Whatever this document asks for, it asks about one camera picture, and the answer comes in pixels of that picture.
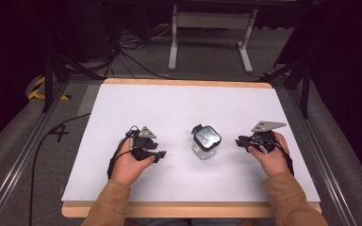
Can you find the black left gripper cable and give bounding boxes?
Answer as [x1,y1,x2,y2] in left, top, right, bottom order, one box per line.
[107,125,140,181]

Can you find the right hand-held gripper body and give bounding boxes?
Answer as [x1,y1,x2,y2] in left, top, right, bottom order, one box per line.
[248,121,288,155]

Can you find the person's right hand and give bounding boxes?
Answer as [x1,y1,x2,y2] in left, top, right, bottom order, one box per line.
[247,131,292,178]

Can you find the black tape floor mark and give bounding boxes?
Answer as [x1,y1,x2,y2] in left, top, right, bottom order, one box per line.
[48,124,71,143]

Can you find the black tripod stand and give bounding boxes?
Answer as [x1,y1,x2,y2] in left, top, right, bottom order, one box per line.
[41,51,106,114]
[256,59,313,120]

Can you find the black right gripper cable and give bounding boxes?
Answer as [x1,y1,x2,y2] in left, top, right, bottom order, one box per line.
[271,140,295,177]

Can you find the clear jar with black lid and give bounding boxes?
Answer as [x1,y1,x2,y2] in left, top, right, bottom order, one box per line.
[190,123,222,161]

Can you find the long black floor cable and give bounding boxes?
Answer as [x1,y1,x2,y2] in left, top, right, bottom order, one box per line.
[27,112,91,226]

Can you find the aluminium floor rail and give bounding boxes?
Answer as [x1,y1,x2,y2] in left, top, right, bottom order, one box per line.
[0,81,71,226]
[286,88,359,226]

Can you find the white table mat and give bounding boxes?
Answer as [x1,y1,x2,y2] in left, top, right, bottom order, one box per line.
[61,83,321,203]

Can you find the tangle of black floor cables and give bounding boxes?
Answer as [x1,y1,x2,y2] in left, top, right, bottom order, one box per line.
[103,23,174,80]

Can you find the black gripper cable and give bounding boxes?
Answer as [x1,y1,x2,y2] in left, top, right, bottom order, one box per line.
[107,125,140,181]
[271,140,295,177]

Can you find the yellow black hazard tape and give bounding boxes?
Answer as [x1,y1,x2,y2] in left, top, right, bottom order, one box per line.
[27,74,73,102]

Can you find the person's left hand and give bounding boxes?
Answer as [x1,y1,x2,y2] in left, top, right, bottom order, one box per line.
[109,138,156,186]

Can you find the white metal table frame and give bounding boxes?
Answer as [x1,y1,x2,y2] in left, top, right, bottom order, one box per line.
[168,4,259,75]

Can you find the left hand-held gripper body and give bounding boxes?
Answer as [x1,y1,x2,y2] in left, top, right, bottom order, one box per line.
[125,125,158,162]

